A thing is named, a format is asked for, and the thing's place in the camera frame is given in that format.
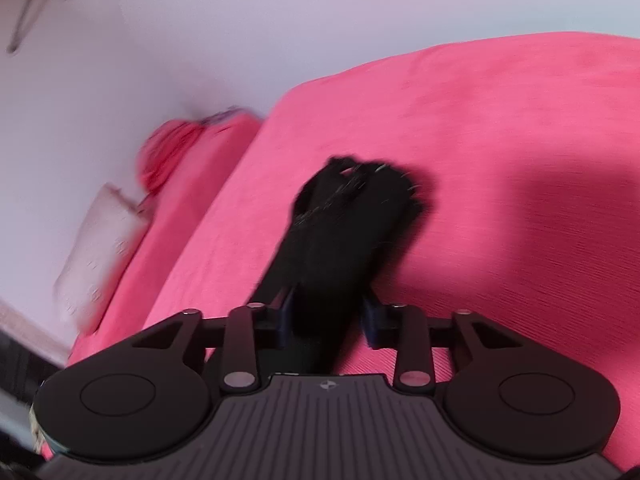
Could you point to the pink towel blanket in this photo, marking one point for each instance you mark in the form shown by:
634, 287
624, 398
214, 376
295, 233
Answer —
500, 185

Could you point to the pink bed mattress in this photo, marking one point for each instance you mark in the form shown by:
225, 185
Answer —
200, 190

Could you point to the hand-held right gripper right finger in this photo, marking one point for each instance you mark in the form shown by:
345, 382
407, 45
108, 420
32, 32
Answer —
372, 322

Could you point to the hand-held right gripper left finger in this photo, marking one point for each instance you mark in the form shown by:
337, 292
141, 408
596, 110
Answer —
286, 321

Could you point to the folded pink blanket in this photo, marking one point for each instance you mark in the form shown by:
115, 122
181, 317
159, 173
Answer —
167, 152

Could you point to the black pants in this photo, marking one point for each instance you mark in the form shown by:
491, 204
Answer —
345, 240

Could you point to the white pillow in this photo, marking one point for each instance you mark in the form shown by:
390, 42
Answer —
100, 255

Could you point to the grey wall hanger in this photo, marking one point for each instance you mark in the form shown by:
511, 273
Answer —
30, 5

